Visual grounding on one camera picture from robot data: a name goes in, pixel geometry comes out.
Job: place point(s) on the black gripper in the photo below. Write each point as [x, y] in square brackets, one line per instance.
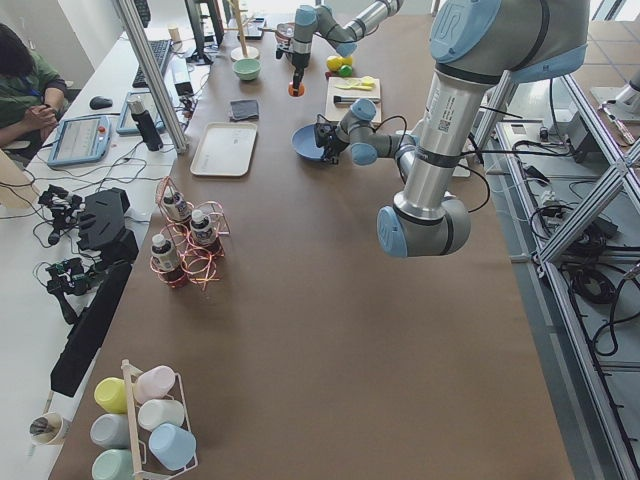
[299, 62]
[334, 141]

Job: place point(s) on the orange fruit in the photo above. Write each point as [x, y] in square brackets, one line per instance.
[296, 91]

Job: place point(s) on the blue plate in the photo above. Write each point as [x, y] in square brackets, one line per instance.
[304, 144]

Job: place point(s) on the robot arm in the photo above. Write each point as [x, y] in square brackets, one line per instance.
[473, 44]
[319, 20]

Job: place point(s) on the pink bowl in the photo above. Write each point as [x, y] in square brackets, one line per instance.
[285, 31]

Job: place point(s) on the green lime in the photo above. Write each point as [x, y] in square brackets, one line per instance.
[345, 71]

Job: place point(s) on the mint green bowl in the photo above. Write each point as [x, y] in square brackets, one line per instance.
[247, 69]

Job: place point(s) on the wooden stand base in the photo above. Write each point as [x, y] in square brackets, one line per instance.
[244, 51]

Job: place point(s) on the black framed tablet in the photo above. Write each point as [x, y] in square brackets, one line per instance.
[253, 29]

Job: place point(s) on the grey folded cloth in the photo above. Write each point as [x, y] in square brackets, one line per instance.
[244, 110]

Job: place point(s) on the yellow plastic knife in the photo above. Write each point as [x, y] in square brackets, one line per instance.
[355, 86]

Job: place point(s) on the cream serving tray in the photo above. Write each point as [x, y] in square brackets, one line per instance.
[225, 150]

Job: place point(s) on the black thermos bottle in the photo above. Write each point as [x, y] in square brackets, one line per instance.
[145, 124]

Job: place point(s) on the black computer mouse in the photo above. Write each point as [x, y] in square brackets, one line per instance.
[100, 102]

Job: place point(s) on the teach pendant tablet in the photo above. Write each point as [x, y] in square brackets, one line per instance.
[80, 140]

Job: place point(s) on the seated person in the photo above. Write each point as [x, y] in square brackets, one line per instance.
[33, 95]

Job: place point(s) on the pink plastic cup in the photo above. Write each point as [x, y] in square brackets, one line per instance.
[154, 383]

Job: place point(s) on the white plastic cup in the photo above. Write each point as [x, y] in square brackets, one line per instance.
[155, 412]

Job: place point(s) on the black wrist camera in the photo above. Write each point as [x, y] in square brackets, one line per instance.
[323, 134]
[283, 49]

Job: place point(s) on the aluminium frame post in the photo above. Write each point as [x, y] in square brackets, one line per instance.
[127, 12]

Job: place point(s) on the copper wire bottle rack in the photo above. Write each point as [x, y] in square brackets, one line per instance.
[198, 263]

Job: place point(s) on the white wire cup rack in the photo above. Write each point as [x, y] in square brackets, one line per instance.
[145, 464]

